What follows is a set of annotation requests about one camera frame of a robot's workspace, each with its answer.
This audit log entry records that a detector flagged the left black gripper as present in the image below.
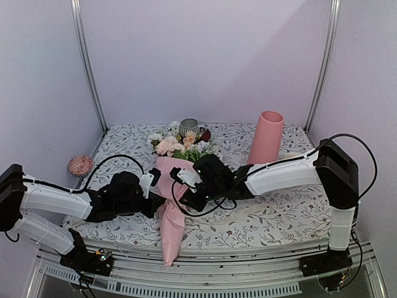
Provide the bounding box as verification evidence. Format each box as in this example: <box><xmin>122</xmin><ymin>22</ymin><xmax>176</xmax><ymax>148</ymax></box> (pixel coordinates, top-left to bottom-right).
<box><xmin>115</xmin><ymin>192</ymin><xmax>166</xmax><ymax>219</ymax></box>

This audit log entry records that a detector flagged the pink flower bouquet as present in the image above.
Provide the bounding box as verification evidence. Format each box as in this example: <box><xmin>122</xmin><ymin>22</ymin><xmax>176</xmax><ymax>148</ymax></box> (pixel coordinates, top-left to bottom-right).
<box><xmin>149</xmin><ymin>121</ymin><xmax>214</xmax><ymax>266</ymax></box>

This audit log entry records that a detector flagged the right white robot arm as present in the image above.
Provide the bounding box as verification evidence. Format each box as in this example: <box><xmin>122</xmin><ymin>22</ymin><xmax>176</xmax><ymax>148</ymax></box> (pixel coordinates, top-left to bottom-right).
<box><xmin>179</xmin><ymin>141</ymin><xmax>359</xmax><ymax>271</ymax></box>

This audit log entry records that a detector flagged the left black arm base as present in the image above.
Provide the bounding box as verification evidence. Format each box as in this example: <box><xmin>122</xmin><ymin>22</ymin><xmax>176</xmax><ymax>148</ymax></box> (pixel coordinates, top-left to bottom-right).
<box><xmin>60</xmin><ymin>228</ymin><xmax>114</xmax><ymax>277</ymax></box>

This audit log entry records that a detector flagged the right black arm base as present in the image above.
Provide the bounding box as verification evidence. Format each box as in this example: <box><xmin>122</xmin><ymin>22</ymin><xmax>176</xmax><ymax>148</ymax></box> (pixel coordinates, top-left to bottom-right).
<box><xmin>298</xmin><ymin>247</ymin><xmax>353</xmax><ymax>292</ymax></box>

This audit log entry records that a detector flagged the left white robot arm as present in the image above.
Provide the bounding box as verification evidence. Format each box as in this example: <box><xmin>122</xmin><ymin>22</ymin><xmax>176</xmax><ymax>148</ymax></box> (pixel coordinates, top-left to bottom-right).
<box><xmin>1</xmin><ymin>164</ymin><xmax>165</xmax><ymax>269</ymax></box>

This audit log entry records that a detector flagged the tall pink vase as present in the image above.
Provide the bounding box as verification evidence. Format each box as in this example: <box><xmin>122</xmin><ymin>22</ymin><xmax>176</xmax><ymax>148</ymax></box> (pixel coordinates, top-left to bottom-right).
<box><xmin>247</xmin><ymin>111</ymin><xmax>284</xmax><ymax>164</ymax></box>

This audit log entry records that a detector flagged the pink patterned ball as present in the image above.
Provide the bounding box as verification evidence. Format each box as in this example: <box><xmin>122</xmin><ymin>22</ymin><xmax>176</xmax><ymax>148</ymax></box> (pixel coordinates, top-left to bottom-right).
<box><xmin>68</xmin><ymin>155</ymin><xmax>93</xmax><ymax>176</ymax></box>

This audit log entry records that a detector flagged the striped grey ceramic cup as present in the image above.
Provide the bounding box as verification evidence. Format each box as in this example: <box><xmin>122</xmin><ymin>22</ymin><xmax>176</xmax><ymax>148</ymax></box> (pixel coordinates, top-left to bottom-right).
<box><xmin>179</xmin><ymin>118</ymin><xmax>200</xmax><ymax>138</ymax></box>

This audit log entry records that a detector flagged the cream ceramic mug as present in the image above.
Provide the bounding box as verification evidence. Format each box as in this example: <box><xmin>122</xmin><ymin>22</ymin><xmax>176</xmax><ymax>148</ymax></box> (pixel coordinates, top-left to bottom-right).
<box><xmin>284</xmin><ymin>152</ymin><xmax>300</xmax><ymax>159</ymax></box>

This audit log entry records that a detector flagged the floral patterned table mat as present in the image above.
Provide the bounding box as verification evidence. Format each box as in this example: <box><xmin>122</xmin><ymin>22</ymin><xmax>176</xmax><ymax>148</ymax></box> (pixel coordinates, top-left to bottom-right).
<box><xmin>60</xmin><ymin>123</ymin><xmax>354</xmax><ymax>249</ymax></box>

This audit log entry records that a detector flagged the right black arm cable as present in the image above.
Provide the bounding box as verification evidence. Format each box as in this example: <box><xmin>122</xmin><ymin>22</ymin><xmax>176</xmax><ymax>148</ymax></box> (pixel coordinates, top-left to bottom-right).
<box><xmin>171</xmin><ymin>181</ymin><xmax>238</xmax><ymax>217</ymax></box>

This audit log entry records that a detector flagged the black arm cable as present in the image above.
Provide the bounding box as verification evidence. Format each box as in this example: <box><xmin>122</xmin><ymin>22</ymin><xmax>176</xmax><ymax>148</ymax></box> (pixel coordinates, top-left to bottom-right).
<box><xmin>171</xmin><ymin>181</ymin><xmax>238</xmax><ymax>217</ymax></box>
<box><xmin>30</xmin><ymin>153</ymin><xmax>145</xmax><ymax>195</ymax></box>

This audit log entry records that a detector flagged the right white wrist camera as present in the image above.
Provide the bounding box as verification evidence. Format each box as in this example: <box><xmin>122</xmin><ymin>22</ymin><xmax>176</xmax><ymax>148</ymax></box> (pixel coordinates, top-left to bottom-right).
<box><xmin>169</xmin><ymin>167</ymin><xmax>202</xmax><ymax>192</ymax></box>

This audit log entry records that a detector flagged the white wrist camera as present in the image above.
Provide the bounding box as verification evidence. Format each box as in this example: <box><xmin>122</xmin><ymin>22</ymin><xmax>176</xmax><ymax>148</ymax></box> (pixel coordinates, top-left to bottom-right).
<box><xmin>169</xmin><ymin>167</ymin><xmax>202</xmax><ymax>192</ymax></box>
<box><xmin>139</xmin><ymin>168</ymin><xmax>161</xmax><ymax>199</ymax></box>

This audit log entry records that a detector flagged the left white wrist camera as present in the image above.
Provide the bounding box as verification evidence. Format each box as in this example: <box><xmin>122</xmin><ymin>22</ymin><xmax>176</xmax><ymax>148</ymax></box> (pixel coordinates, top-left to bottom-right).
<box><xmin>139</xmin><ymin>168</ymin><xmax>161</xmax><ymax>199</ymax></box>

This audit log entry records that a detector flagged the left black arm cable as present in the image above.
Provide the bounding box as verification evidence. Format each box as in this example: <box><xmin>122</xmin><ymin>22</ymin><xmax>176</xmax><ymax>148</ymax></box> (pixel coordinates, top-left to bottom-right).
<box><xmin>30</xmin><ymin>153</ymin><xmax>145</xmax><ymax>195</ymax></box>

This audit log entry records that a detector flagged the left aluminium frame post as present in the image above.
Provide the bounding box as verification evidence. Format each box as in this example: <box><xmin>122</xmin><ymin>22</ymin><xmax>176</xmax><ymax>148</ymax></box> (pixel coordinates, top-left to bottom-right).
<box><xmin>70</xmin><ymin>0</ymin><xmax>109</xmax><ymax>133</ymax></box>

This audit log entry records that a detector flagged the aluminium frame post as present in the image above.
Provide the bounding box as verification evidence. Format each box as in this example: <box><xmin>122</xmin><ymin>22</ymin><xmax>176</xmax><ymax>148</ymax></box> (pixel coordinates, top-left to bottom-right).
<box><xmin>304</xmin><ymin>0</ymin><xmax>341</xmax><ymax>134</ymax></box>
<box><xmin>70</xmin><ymin>0</ymin><xmax>109</xmax><ymax>133</ymax></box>

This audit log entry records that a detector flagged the right aluminium frame post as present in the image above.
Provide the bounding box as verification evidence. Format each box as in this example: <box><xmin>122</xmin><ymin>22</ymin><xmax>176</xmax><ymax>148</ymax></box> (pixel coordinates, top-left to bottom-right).
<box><xmin>304</xmin><ymin>0</ymin><xmax>341</xmax><ymax>134</ymax></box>

